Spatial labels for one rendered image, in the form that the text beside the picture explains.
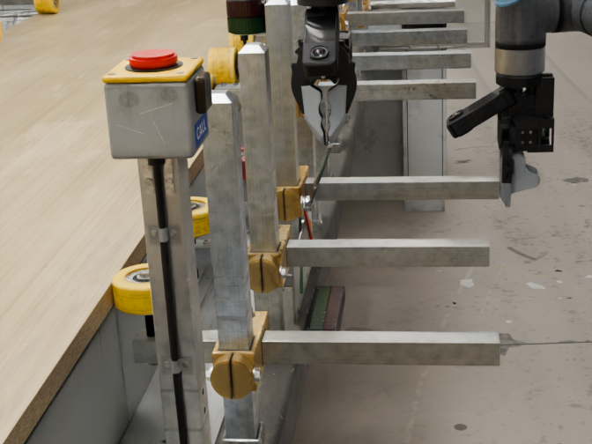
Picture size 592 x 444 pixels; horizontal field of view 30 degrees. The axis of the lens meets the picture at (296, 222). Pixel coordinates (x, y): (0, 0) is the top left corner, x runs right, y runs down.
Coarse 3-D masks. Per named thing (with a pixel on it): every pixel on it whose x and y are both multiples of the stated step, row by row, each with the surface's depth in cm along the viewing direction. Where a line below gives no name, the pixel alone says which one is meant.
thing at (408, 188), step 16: (416, 176) 177; (432, 176) 176; (448, 176) 176; (464, 176) 175; (480, 176) 175; (496, 176) 175; (320, 192) 176; (336, 192) 176; (352, 192) 176; (368, 192) 175; (384, 192) 175; (400, 192) 175; (416, 192) 175; (432, 192) 174; (448, 192) 174; (464, 192) 174; (480, 192) 173; (496, 192) 173
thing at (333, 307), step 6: (336, 288) 176; (342, 288) 176; (330, 294) 174; (336, 294) 173; (330, 300) 171; (336, 300) 171; (330, 306) 170; (336, 306) 169; (330, 312) 167; (336, 312) 167; (330, 318) 165; (336, 318) 165; (324, 324) 163; (330, 324) 163; (336, 324) 163
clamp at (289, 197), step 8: (304, 168) 180; (304, 176) 176; (304, 184) 175; (280, 192) 170; (288, 192) 170; (296, 192) 171; (304, 192) 175; (280, 200) 170; (288, 200) 170; (296, 200) 170; (280, 208) 171; (288, 208) 170; (296, 208) 170; (280, 216) 171; (288, 216) 171; (296, 216) 171
